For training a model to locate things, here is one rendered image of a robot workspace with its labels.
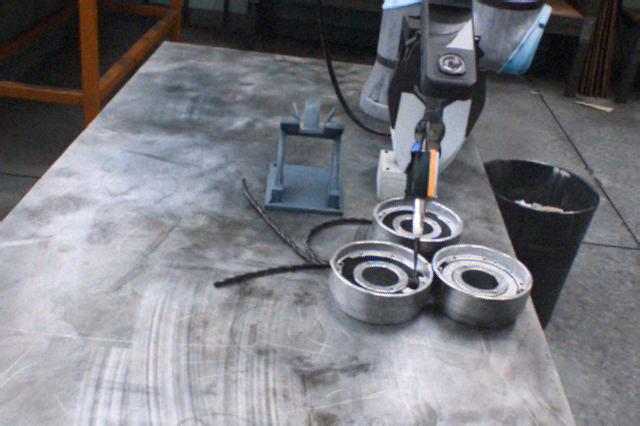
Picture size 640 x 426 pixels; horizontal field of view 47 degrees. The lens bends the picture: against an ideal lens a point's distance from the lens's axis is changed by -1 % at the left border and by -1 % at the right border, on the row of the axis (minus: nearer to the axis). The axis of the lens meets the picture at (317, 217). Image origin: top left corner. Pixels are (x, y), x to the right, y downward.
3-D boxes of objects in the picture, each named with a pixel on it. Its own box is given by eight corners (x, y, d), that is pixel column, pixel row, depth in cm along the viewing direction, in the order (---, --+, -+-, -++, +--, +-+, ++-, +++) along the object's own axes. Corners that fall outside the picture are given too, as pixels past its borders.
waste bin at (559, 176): (571, 352, 207) (616, 219, 187) (453, 339, 207) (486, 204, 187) (544, 285, 237) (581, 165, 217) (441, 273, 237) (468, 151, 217)
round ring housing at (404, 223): (396, 217, 94) (401, 188, 93) (470, 247, 90) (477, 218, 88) (352, 247, 87) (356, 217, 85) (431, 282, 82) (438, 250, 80)
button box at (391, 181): (430, 207, 98) (437, 174, 96) (377, 201, 98) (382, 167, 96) (425, 181, 105) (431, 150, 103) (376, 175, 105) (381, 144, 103)
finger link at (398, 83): (420, 130, 76) (445, 50, 72) (422, 136, 75) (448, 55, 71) (376, 120, 76) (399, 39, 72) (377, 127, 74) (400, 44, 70)
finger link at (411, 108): (402, 155, 82) (425, 77, 78) (407, 178, 77) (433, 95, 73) (375, 149, 82) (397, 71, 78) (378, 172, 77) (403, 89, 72)
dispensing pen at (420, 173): (403, 279, 74) (415, 115, 75) (396, 280, 78) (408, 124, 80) (425, 281, 74) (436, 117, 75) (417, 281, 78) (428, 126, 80)
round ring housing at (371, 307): (443, 299, 79) (451, 266, 77) (393, 343, 71) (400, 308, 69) (362, 261, 84) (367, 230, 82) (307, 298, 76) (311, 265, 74)
